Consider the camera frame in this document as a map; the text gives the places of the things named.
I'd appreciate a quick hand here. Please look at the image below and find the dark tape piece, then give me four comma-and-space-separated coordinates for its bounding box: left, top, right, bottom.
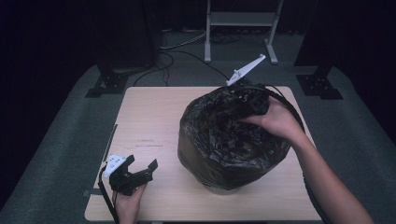
82, 188, 103, 198

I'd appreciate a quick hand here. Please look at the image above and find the grey floor cable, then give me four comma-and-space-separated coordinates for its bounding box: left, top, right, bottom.
160, 30, 208, 51

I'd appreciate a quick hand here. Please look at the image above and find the white metal stand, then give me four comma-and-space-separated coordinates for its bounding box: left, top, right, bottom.
204, 0, 285, 65

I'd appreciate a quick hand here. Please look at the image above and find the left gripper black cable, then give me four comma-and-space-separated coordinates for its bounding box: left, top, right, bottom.
97, 164, 121, 224

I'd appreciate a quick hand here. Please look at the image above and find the black strip on table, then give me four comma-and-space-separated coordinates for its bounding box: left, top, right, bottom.
102, 123, 119, 163

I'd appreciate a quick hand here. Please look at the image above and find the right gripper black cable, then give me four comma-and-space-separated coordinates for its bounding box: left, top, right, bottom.
264, 84, 332, 224

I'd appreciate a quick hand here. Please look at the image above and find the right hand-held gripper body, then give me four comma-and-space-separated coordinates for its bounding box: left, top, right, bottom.
225, 53, 272, 119

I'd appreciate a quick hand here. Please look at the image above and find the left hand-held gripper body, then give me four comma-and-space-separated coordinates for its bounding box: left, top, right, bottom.
103, 153, 148, 197

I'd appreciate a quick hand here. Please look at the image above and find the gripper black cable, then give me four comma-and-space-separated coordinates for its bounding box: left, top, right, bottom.
97, 164, 121, 224
264, 84, 332, 224

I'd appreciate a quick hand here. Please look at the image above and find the black plastic garbage bag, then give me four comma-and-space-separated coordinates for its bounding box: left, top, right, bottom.
177, 82, 292, 191

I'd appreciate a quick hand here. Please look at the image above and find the person's right hand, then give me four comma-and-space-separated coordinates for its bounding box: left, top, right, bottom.
240, 95, 305, 145

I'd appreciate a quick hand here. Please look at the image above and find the black floor cable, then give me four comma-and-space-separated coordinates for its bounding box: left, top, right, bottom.
133, 49, 233, 88

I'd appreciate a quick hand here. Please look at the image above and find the person's left hand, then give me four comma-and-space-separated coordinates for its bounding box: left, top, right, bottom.
114, 183, 148, 224

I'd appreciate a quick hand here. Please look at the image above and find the black stand with base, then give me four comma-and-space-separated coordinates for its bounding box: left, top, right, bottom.
293, 0, 344, 101
85, 0, 158, 99

